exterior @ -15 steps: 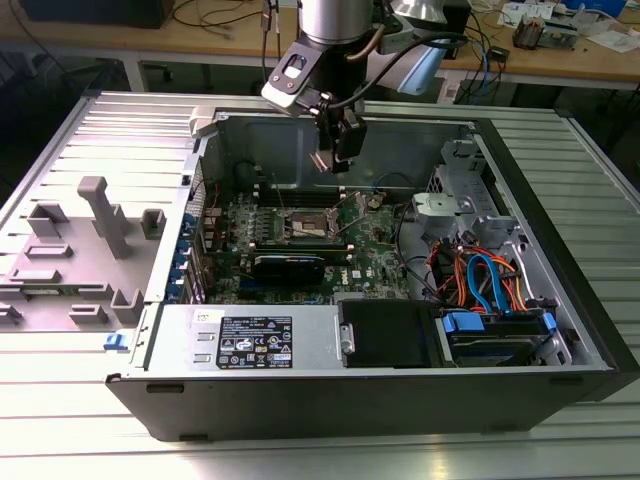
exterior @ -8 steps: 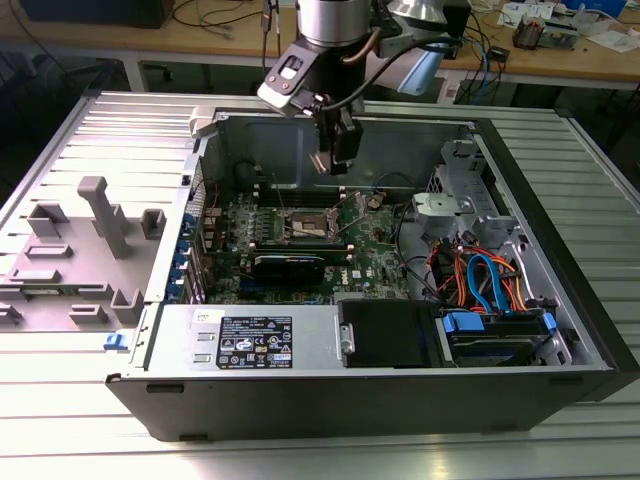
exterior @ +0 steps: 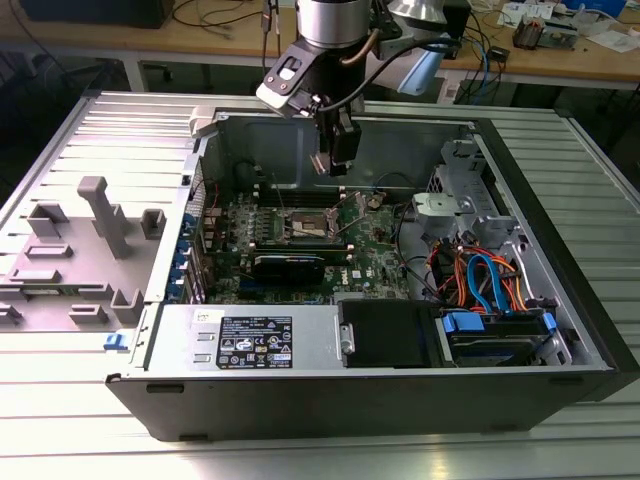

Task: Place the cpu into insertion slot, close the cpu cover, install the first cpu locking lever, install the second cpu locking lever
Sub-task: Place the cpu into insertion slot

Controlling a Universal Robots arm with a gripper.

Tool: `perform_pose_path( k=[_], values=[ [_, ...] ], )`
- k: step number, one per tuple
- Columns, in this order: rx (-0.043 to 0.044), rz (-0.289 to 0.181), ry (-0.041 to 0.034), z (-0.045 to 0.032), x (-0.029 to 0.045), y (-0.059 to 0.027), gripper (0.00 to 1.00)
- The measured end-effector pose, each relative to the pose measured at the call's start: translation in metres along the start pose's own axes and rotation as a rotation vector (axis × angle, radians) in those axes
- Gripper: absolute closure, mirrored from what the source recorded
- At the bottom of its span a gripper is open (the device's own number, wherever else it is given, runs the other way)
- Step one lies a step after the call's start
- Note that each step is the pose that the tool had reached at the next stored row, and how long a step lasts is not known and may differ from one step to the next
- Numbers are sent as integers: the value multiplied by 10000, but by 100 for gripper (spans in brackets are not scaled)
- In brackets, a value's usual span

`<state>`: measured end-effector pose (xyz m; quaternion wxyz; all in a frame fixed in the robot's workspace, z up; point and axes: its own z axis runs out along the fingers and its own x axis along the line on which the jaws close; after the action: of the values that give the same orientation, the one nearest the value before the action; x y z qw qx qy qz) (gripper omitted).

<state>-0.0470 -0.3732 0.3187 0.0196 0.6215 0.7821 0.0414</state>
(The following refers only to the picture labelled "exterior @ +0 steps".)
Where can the green motherboard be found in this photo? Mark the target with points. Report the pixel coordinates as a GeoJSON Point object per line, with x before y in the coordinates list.
{"type": "Point", "coordinates": [370, 250]}

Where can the blue slot latch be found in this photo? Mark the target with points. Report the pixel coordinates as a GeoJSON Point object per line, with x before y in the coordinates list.
{"type": "Point", "coordinates": [182, 247]}
{"type": "Point", "coordinates": [187, 222]}
{"type": "Point", "coordinates": [178, 272]}
{"type": "Point", "coordinates": [175, 292]}

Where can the hard disk in blue carrier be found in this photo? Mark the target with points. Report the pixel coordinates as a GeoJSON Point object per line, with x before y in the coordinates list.
{"type": "Point", "coordinates": [480, 345]}

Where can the round coin battery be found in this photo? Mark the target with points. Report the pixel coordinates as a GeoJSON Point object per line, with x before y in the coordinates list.
{"type": "Point", "coordinates": [374, 202]}

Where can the black computer box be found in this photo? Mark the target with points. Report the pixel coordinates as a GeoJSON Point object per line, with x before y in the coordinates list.
{"type": "Point", "coordinates": [100, 12]}

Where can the small blue clip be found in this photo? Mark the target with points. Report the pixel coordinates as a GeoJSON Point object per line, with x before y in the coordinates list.
{"type": "Point", "coordinates": [114, 342]}

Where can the silver metal bracket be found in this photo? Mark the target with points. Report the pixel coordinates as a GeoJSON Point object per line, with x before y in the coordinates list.
{"type": "Point", "coordinates": [440, 205]}

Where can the CPU socket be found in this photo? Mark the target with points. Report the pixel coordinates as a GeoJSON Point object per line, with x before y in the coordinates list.
{"type": "Point", "coordinates": [307, 225]}

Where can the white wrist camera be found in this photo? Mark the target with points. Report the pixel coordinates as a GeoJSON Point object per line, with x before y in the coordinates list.
{"type": "Point", "coordinates": [390, 45]}
{"type": "Point", "coordinates": [285, 75]}

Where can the black PC case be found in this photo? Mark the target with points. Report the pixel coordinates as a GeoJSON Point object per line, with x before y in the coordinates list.
{"type": "Point", "coordinates": [300, 405]}

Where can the silver power supply unit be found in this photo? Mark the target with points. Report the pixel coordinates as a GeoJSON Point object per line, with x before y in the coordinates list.
{"type": "Point", "coordinates": [170, 340]}

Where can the copper heatsink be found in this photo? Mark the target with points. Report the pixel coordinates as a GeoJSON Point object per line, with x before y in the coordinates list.
{"type": "Point", "coordinates": [530, 32]}

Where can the green RAM stick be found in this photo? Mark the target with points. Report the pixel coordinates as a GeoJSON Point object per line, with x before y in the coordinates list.
{"type": "Point", "coordinates": [45, 291]}

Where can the black graphics card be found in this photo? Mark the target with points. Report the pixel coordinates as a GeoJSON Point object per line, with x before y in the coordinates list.
{"type": "Point", "coordinates": [287, 270]}

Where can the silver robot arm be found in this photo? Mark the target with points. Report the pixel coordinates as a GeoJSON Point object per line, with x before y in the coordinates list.
{"type": "Point", "coordinates": [332, 22]}

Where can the white papers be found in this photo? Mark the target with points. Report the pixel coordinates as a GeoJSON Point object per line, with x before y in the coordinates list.
{"type": "Point", "coordinates": [615, 40]}

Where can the grey parts rack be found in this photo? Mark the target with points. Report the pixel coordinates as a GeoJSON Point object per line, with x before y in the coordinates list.
{"type": "Point", "coordinates": [85, 260]}

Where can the metal locking lever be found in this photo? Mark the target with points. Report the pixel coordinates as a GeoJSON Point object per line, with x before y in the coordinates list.
{"type": "Point", "coordinates": [350, 227]}
{"type": "Point", "coordinates": [280, 192]}

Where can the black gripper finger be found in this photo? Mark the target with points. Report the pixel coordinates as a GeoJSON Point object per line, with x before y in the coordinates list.
{"type": "Point", "coordinates": [346, 145]}
{"type": "Point", "coordinates": [325, 135]}

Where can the wooden desk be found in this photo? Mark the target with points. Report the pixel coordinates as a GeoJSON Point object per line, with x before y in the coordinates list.
{"type": "Point", "coordinates": [575, 62]}

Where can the silver drive cage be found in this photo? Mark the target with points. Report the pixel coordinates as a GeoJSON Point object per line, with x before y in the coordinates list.
{"type": "Point", "coordinates": [460, 165]}

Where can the black tower box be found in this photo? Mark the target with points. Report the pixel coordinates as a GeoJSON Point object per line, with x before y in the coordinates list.
{"type": "Point", "coordinates": [457, 20]}

